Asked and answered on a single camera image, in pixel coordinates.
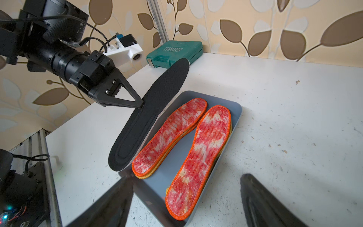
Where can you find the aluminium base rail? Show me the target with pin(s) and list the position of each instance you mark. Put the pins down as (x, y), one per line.
(28, 195)

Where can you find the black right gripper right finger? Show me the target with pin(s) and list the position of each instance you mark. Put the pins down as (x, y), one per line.
(262, 208)

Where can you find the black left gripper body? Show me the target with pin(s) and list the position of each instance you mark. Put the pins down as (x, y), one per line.
(46, 31)

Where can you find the black insole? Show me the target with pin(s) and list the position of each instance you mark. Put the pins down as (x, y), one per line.
(141, 120)

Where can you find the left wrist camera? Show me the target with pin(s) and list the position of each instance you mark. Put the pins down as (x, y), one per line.
(126, 50)

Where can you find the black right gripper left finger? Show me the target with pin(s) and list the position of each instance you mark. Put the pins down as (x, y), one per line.
(111, 209)

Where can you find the green plastic tool case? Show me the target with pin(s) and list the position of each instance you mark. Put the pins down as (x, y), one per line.
(172, 51)

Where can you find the red insole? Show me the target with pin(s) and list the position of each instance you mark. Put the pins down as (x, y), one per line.
(177, 125)
(181, 208)

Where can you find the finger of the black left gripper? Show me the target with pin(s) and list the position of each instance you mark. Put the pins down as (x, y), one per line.
(116, 91)

